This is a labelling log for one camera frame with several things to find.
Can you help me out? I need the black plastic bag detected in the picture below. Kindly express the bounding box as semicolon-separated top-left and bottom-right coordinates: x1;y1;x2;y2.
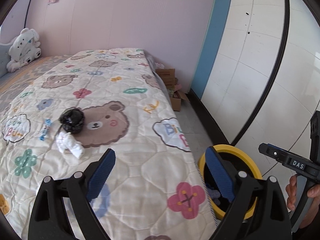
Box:
59;108;85;134

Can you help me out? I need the yellow rimmed trash bin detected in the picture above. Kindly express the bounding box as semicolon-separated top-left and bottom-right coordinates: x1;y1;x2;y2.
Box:
198;144;262;220

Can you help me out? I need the cartoon bear patterned quilt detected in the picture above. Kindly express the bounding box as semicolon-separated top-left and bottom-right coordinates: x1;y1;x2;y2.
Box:
1;48;216;239

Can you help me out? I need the lavender fluffy sock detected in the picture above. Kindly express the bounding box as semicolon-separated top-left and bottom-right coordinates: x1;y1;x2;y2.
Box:
208;189;221;206

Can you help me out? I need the person's right hand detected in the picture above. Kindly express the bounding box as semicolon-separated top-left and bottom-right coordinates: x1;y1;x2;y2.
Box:
285;174;320;229

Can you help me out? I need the grey orange patterned bedsheet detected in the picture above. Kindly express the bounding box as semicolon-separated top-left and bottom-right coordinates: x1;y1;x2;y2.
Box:
1;55;71;113

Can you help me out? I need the white cloth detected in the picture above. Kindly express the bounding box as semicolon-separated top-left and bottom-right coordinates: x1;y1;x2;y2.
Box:
56;131;85;159

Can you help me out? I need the white dog plush toy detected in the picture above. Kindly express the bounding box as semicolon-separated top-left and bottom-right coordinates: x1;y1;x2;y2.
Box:
7;28;41;73

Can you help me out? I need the blue white candy wrapper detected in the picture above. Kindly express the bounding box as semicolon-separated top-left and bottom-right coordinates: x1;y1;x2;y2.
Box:
39;119;52;141

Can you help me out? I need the white blue wardrobe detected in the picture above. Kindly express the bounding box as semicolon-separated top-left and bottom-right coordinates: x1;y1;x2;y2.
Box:
188;0;319;184

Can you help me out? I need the cardboard box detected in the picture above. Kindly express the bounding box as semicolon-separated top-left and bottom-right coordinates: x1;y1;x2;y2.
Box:
156;68;189;112

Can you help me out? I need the blue tufted headboard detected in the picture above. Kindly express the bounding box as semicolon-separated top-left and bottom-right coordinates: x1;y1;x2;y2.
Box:
0;43;11;77

